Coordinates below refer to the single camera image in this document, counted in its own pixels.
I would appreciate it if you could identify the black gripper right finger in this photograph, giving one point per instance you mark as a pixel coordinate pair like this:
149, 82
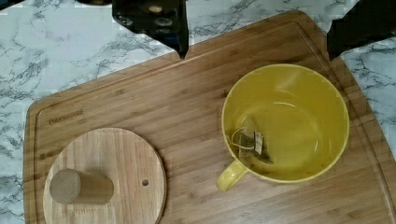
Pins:
367, 22

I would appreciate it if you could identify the round wooden peg stand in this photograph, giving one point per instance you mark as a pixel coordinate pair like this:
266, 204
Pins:
106, 176

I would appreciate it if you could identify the yellow ceramic cup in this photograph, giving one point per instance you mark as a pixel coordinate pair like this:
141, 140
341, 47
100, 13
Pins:
301, 115

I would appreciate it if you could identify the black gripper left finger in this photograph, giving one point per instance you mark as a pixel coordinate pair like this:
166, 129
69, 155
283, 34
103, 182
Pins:
162, 20

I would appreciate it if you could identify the tea bag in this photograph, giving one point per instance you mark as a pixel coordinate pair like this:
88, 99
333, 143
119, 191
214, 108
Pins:
253, 142

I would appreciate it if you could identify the bamboo cutting board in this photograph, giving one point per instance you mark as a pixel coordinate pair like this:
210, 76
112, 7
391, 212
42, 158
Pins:
176, 104

